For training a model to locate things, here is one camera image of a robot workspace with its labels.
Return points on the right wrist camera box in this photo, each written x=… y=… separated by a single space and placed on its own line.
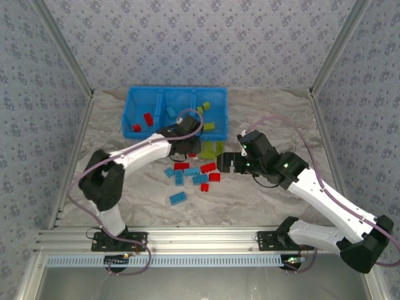
x=254 y=142

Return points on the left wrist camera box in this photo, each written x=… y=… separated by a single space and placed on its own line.
x=190 y=123

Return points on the aluminium side rail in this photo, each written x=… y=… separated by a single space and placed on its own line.
x=323 y=125
x=74 y=156

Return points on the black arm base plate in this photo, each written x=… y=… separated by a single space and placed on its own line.
x=137 y=242
x=265 y=242

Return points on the aluminium frame post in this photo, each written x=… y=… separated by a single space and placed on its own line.
x=65 y=47
x=337 y=47

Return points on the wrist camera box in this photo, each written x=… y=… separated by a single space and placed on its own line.
x=190 y=123
x=254 y=142

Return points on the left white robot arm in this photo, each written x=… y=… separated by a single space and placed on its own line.
x=140 y=153

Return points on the small blue lego brick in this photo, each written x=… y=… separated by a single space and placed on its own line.
x=169 y=172

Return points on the small controller board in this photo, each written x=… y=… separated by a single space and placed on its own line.
x=117 y=260
x=292 y=261

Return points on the grey metal shelf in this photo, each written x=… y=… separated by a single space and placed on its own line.
x=203 y=284

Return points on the small green lego brick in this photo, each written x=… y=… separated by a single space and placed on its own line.
x=200 y=110
x=206 y=105
x=207 y=145

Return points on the blue three-compartment bin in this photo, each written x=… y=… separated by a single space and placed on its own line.
x=134 y=103

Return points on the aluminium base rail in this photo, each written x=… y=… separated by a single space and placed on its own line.
x=203 y=239

